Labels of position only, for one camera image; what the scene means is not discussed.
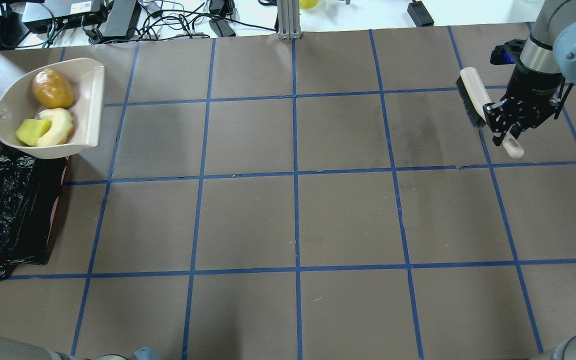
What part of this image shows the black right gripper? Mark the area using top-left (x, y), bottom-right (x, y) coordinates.
top-left (496, 64), bottom-right (563, 139)

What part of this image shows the white hand brush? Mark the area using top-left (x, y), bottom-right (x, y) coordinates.
top-left (455, 67), bottom-right (525, 158)

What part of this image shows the cream curved peel toy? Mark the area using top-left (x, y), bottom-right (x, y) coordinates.
top-left (35, 108), bottom-right (74, 147)

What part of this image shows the brown potato toy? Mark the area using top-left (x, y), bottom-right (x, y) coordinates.
top-left (31, 68), bottom-right (75, 109)

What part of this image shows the yellow green sponge piece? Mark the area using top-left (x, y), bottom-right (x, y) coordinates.
top-left (14, 118), bottom-right (51, 147)

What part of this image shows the beige dustpan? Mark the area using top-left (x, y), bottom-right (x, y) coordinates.
top-left (0, 57), bottom-right (106, 159)

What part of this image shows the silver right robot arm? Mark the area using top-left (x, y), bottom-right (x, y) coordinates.
top-left (483, 0), bottom-right (576, 147)

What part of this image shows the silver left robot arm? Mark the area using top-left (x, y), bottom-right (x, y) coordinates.
top-left (0, 336), bottom-right (163, 360)

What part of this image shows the black bag lined bin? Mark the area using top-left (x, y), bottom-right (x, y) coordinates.
top-left (0, 141), bottom-right (67, 281)

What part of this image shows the black power brick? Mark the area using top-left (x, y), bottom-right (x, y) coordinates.
top-left (406, 0), bottom-right (435, 28)

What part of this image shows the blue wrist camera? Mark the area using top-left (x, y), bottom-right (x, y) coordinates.
top-left (489, 39), bottom-right (526, 66)

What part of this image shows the aluminium frame post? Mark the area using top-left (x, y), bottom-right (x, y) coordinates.
top-left (276, 0), bottom-right (303, 40)

